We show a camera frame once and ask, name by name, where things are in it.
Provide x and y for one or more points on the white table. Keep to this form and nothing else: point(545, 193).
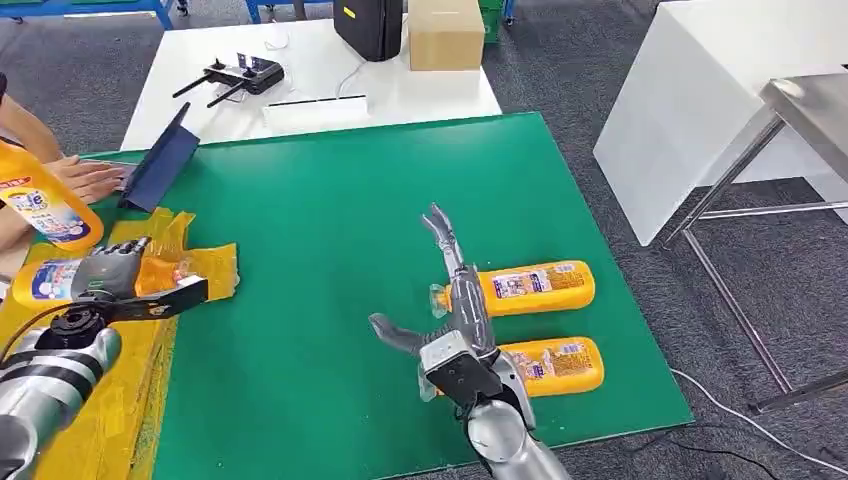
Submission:
point(311, 66)

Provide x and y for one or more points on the robot right silver arm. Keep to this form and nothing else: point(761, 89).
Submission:
point(510, 437)

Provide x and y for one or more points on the smartphone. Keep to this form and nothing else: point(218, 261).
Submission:
point(128, 175)

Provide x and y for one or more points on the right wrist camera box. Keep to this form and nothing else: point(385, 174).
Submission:
point(457, 371)

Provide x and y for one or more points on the black remote controller with antennas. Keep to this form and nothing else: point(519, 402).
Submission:
point(255, 75)

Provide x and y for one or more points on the green crate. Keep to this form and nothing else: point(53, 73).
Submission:
point(491, 20)

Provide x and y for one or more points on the white flat box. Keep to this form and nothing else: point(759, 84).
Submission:
point(318, 112)

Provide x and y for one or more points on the robot right grey hand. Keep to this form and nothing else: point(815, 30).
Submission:
point(470, 305)

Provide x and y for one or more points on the person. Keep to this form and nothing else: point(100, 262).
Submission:
point(20, 129)

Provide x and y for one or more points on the brown cardboard box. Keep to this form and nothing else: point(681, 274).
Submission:
point(445, 36)

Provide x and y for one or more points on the steel bench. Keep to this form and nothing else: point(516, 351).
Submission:
point(815, 112)

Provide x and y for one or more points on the yellow plastic sheet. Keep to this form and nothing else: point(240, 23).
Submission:
point(126, 411)

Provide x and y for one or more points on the white cabinet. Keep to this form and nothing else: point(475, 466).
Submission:
point(696, 99)

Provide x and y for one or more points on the person's left hand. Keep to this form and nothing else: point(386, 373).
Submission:
point(86, 179)

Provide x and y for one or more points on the blue metal frame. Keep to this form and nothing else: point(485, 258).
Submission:
point(265, 5)
point(99, 6)

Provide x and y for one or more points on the dark blue tablet case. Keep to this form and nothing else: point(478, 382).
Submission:
point(159, 166)

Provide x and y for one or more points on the black bag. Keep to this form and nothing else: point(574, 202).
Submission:
point(368, 26)

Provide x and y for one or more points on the robot left grey hand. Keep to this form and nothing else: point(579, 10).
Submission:
point(109, 272)

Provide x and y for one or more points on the robot left silver arm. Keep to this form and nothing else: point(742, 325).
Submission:
point(46, 391)

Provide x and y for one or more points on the orange drink bottle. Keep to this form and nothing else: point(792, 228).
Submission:
point(46, 281)
point(40, 199)
point(570, 368)
point(543, 288)

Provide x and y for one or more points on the green table mat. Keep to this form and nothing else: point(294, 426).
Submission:
point(331, 232)

